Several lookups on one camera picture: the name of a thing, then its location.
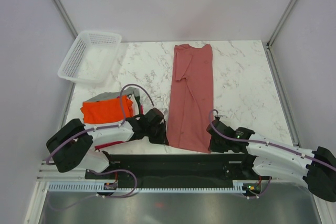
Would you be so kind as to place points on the aluminium frame post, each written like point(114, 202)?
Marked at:
point(285, 15)
point(65, 17)

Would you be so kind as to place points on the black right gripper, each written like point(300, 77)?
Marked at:
point(213, 148)

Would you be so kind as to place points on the crimson folded t-shirt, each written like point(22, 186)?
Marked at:
point(108, 136)

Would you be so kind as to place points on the white slotted cable duct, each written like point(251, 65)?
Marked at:
point(101, 187)

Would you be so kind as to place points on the orange folded t-shirt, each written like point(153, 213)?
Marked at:
point(108, 111)

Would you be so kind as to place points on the left aluminium frame post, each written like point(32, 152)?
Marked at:
point(65, 17)

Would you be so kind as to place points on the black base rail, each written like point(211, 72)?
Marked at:
point(186, 170)

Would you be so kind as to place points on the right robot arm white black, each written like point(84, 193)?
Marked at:
point(313, 169)

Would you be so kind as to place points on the right aluminium frame post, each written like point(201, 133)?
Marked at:
point(285, 15)

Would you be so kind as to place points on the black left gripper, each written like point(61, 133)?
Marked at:
point(162, 139)

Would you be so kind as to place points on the dusty pink t-shirt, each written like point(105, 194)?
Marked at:
point(191, 98)

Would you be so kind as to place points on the white folded t-shirt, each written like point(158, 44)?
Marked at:
point(136, 104)

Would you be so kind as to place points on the white plastic basket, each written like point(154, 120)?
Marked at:
point(90, 58)

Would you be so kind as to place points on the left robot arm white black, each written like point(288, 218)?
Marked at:
point(76, 144)

